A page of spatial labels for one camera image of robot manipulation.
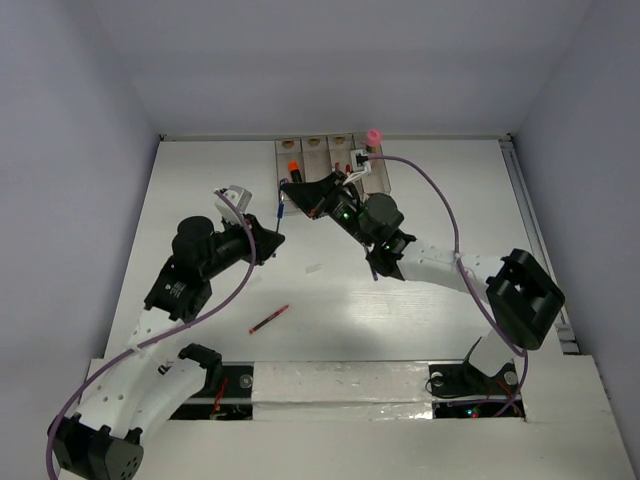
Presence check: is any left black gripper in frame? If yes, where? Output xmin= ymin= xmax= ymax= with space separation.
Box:
xmin=201 ymin=210 xmax=283 ymax=279

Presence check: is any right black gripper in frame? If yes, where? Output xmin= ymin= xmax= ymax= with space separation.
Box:
xmin=283 ymin=170 xmax=374 ymax=248

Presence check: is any blue gel pen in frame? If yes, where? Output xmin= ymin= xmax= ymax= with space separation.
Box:
xmin=275 ymin=178 xmax=288 ymax=233

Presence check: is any orange highlighter marker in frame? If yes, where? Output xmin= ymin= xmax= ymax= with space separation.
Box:
xmin=288 ymin=161 xmax=304 ymax=183

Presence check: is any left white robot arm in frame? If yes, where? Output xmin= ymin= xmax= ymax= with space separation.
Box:
xmin=46 ymin=211 xmax=285 ymax=479

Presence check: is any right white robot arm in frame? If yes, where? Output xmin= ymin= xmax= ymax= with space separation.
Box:
xmin=281 ymin=172 xmax=565 ymax=399

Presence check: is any clear four-compartment organizer tray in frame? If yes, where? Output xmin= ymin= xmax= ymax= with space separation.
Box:
xmin=274 ymin=130 xmax=391 ymax=215

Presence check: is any red slim pen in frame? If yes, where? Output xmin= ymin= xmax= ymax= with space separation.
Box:
xmin=248 ymin=305 xmax=290 ymax=335

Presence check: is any pink-capped glue stick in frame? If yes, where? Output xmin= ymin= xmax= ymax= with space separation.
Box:
xmin=365 ymin=129 xmax=383 ymax=154

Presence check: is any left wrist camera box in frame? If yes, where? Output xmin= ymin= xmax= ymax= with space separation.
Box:
xmin=214 ymin=185 xmax=252 ymax=224

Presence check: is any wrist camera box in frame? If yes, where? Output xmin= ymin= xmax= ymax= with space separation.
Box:
xmin=214 ymin=185 xmax=252 ymax=224
xmin=345 ymin=149 xmax=372 ymax=183

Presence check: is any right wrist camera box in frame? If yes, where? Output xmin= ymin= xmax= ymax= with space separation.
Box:
xmin=345 ymin=149 xmax=372 ymax=183

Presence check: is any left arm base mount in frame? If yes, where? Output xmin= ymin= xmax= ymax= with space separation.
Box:
xmin=170 ymin=363 xmax=254 ymax=421

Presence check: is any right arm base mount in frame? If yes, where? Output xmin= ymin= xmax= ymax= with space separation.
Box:
xmin=425 ymin=361 xmax=525 ymax=419

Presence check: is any aluminium side rail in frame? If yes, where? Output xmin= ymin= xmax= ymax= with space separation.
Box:
xmin=499 ymin=135 xmax=582 ymax=356

